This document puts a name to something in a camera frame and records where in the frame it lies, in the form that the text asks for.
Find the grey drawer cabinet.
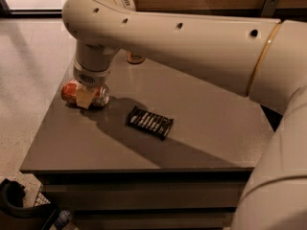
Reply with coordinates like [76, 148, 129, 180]
[21, 54, 272, 216]

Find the gold soda can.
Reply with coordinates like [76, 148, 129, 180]
[127, 51, 145, 64]

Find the grey drawer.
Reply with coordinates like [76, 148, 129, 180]
[73, 211, 233, 230]
[43, 182, 245, 211]

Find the red coke can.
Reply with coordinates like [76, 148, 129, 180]
[60, 80, 109, 107]

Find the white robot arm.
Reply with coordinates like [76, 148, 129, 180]
[62, 0, 307, 230]

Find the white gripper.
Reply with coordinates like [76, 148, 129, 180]
[73, 59, 110, 109]

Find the upper grey drawer front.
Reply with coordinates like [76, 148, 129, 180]
[43, 182, 245, 211]

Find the right metal bracket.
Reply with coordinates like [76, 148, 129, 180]
[260, 0, 280, 17]

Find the black snack bar wrapper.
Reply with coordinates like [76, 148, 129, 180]
[127, 106, 174, 140]

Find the lower grey drawer front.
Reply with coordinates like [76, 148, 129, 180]
[73, 211, 233, 230]

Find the blue can on floor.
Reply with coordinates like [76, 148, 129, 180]
[54, 211, 72, 230]

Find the black curved robot base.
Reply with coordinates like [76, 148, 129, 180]
[0, 178, 59, 230]

